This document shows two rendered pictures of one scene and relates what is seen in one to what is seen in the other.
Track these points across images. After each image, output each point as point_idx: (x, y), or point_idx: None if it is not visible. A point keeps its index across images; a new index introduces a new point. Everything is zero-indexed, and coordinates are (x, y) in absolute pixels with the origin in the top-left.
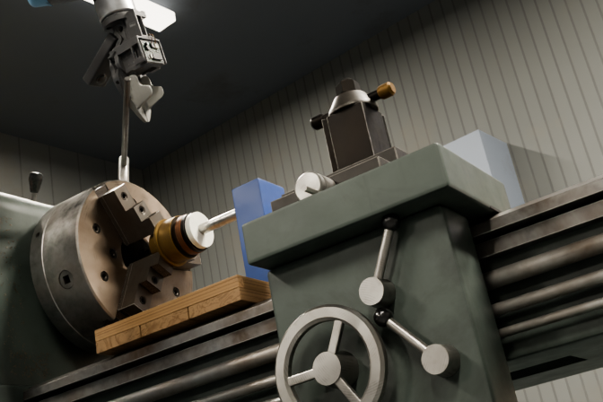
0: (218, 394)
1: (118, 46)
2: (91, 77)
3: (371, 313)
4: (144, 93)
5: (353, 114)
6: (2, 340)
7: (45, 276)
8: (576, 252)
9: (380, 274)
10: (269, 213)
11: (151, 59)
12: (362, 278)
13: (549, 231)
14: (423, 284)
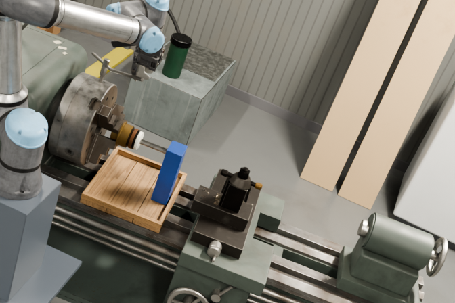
0: (131, 246)
1: (144, 55)
2: (116, 46)
3: (210, 294)
4: (143, 76)
5: (241, 193)
6: None
7: (57, 143)
8: (279, 299)
9: (221, 295)
10: (195, 257)
11: (157, 65)
12: (213, 285)
13: (277, 287)
14: (231, 300)
